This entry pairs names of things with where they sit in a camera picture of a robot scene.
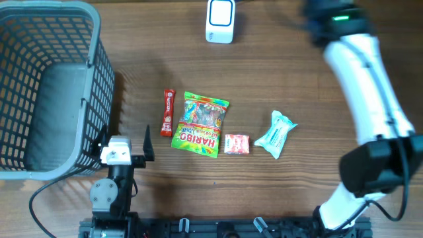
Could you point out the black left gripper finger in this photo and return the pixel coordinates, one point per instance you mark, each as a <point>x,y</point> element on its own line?
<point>148,151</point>
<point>99,142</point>

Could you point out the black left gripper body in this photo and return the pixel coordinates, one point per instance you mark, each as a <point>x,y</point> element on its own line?
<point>139,161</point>

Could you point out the Haribo gummy candy bag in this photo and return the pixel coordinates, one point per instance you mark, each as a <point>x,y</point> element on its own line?
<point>199,127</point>

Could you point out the red coffee stick sachet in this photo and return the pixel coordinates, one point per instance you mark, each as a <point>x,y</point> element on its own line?
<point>167,125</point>

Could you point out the red small candy pack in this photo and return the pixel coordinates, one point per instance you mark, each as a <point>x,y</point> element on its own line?
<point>236,144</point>

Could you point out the teal tissue pack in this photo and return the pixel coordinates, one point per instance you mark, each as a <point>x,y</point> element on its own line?
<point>274,139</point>

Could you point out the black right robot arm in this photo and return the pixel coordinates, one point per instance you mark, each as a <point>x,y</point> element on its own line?
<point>389,150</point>

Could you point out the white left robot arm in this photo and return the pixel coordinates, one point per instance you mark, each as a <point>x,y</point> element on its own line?
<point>111,196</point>

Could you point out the white barcode scanner box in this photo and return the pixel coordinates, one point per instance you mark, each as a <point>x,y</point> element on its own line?
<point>220,21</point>

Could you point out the grey plastic shopping basket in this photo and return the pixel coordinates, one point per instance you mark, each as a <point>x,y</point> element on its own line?
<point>57,88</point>

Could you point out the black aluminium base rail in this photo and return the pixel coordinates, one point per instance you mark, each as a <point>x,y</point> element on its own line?
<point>295,227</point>

